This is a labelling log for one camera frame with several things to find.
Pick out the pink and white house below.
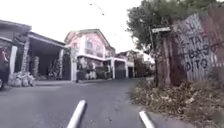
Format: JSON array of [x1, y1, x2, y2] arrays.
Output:
[[63, 28, 117, 82]]

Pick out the grey asphalt road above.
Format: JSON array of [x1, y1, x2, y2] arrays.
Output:
[[0, 77, 198, 128]]

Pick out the white street sign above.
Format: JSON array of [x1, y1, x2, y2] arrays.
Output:
[[151, 26, 172, 34]]

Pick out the large tree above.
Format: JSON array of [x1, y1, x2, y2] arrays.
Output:
[[126, 0, 224, 88]]

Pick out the robot's own part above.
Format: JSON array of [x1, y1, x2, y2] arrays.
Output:
[[138, 110, 156, 128], [66, 99, 88, 128]]

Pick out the dark open-front building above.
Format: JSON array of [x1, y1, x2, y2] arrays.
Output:
[[0, 19, 73, 83]]

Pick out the verge with dry leaves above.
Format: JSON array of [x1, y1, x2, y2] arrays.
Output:
[[129, 77, 224, 128]]

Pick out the corrugated metal fence with graffiti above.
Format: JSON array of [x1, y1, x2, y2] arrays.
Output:
[[171, 4, 224, 83]]

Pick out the pile of pale sacks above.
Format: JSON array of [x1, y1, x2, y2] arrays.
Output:
[[7, 70, 37, 88]]

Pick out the dark vehicle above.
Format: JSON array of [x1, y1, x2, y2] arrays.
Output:
[[0, 46, 11, 91]]

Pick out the overhead wires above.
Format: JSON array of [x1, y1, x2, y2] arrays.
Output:
[[89, 0, 108, 17]]

